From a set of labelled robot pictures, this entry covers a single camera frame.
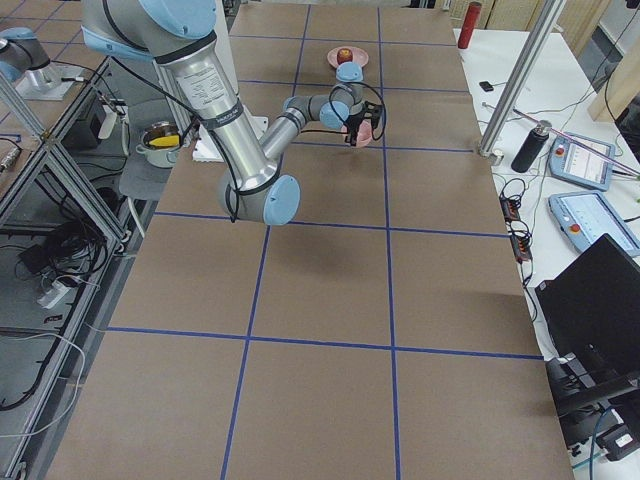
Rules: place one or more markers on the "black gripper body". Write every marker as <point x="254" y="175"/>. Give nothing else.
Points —
<point x="355" y="124"/>

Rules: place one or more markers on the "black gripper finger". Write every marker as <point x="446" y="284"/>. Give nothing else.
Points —
<point x="352" y="137"/>

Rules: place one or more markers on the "pink bowl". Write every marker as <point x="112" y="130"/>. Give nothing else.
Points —
<point x="365" y="134"/>

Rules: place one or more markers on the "red apple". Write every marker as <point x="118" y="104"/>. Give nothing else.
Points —
<point x="344" y="55"/>

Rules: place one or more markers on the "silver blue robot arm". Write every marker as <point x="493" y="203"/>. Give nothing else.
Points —
<point x="180" y="37"/>

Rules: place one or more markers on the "pink plate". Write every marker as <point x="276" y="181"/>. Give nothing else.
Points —
<point x="360" y="56"/>

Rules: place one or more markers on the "small black square device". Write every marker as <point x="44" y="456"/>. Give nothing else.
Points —
<point x="486" y="86"/>

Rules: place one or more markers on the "red cylinder bottle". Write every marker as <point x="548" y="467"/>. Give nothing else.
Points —
<point x="469" y="23"/>

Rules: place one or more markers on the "black orange usb hub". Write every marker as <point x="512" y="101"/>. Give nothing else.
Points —
<point x="510" y="209"/>

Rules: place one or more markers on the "black water bottle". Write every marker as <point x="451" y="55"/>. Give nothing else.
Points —
<point x="531" y="147"/>

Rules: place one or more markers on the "metal rod stand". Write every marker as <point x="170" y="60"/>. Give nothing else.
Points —
<point x="570" y="138"/>

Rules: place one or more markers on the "white pot with yellow item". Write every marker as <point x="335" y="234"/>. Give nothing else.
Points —
<point x="160" y="144"/>

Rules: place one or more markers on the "far teach pendant tablet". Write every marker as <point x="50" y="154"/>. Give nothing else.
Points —
<point x="573" y="164"/>

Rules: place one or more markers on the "teach pendant tablet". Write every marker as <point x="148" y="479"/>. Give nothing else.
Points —
<point x="584" y="217"/>
<point x="573" y="164"/>

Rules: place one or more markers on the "near teach pendant tablet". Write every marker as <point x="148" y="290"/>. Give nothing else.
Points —
<point x="584" y="217"/>

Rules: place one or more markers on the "black laptop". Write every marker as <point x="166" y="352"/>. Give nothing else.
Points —
<point x="594" y="303"/>

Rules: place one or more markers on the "black monitor stand clamp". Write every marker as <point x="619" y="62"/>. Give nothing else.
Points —
<point x="582" y="387"/>

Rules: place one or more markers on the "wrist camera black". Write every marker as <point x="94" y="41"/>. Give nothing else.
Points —
<point x="373" y="113"/>

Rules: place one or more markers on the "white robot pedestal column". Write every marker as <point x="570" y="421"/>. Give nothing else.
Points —
<point x="205" y="150"/>

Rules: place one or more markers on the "aluminium frame post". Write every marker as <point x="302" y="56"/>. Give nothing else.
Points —
<point x="533" y="46"/>

